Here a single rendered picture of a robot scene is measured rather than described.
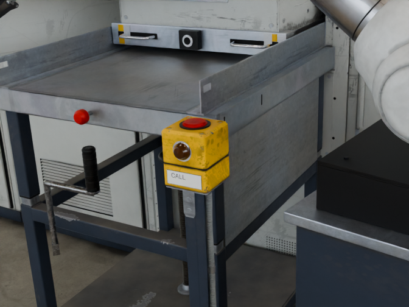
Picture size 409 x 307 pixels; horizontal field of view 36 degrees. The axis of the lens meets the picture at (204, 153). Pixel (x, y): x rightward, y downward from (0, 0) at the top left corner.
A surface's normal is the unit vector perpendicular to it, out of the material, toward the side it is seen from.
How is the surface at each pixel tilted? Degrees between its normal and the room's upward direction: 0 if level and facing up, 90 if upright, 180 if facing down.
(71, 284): 0
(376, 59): 88
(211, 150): 91
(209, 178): 90
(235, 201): 90
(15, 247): 0
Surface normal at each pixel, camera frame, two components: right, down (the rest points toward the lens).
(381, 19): -0.72, -0.40
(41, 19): 0.60, 0.26
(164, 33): -0.50, 0.33
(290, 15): 0.86, 0.14
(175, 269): -0.04, -0.93
